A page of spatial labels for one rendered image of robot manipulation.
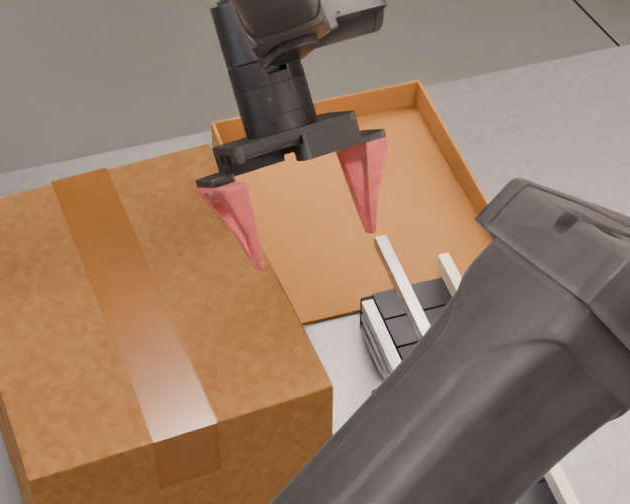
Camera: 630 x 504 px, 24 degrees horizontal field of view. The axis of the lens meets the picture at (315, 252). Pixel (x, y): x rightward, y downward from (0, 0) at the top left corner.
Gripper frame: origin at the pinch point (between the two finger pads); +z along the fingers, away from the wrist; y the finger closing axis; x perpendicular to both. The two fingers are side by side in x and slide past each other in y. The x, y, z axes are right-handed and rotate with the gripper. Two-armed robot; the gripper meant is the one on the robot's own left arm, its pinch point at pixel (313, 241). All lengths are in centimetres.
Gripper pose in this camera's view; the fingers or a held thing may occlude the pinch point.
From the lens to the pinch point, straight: 114.4
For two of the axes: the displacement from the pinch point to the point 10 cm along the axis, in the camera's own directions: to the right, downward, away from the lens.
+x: -3.5, -0.6, 9.3
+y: 9.0, -3.1, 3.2
